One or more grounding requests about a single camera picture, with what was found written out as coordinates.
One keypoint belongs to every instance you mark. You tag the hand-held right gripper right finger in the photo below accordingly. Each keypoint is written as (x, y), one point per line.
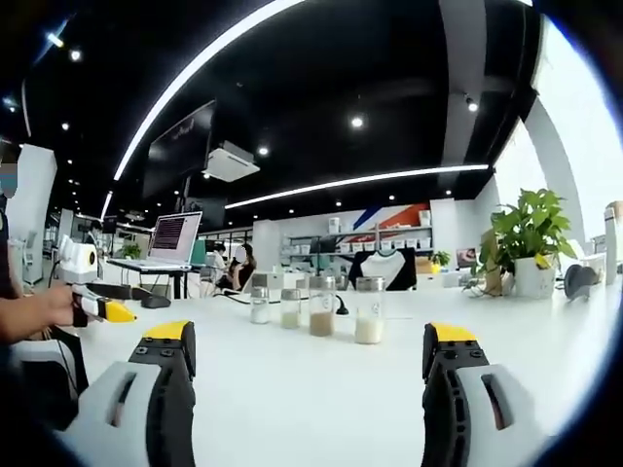
(452, 418)

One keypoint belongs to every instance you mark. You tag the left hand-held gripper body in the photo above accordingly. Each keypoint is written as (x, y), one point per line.
(73, 265)

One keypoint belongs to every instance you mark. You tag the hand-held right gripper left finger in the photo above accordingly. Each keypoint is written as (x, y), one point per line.
(165, 418)

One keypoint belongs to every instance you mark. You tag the tall white-filled seasoning bottle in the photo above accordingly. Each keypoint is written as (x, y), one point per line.
(369, 326)

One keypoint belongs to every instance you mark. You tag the small white-filled seasoning bottle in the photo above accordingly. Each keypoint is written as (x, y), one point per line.
(259, 311)

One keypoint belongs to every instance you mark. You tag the small beige-filled seasoning bottle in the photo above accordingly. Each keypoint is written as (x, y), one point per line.
(290, 316)

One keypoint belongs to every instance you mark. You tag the tall brown-filled seasoning bottle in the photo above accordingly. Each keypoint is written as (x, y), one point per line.
(321, 316)

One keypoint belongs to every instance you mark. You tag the person's left hand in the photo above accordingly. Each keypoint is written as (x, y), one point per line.
(46, 311)

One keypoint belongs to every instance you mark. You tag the black computer mouse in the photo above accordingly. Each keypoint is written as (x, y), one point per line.
(156, 301)

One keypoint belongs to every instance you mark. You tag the laptop stand table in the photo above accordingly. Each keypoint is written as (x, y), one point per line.
(160, 279)

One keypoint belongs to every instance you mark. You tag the silver open laptop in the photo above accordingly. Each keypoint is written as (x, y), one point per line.
(170, 238)

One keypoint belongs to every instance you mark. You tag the white worn device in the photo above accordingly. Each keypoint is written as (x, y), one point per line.
(46, 362)

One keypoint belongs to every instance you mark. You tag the white box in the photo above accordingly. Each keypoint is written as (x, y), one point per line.
(268, 281)

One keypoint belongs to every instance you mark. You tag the black hanging screen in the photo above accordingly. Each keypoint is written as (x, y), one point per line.
(180, 151)

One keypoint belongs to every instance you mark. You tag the small black stand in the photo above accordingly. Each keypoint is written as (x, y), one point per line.
(342, 307)

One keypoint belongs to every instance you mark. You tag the small green plant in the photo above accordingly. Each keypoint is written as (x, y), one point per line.
(440, 258)

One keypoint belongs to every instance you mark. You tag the white plant pot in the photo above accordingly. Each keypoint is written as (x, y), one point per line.
(534, 279)

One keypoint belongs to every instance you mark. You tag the chair with black-white jersey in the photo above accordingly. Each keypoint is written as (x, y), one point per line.
(384, 270)

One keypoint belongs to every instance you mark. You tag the white ceiling air unit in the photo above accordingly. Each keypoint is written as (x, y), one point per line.
(231, 163)

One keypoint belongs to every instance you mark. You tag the black headphones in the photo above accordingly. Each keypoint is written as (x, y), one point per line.
(579, 282)

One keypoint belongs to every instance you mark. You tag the long curved ceiling light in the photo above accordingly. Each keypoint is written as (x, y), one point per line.
(165, 97)

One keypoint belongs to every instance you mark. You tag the shelf with white bins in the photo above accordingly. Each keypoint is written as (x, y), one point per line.
(360, 238)

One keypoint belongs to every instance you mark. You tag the green leafy plant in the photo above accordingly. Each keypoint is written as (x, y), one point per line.
(528, 224)

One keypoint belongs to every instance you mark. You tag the white cylinder container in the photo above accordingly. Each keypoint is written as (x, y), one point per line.
(614, 243)

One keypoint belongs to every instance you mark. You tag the straight ceiling light strip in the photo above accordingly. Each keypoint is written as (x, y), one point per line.
(355, 182)

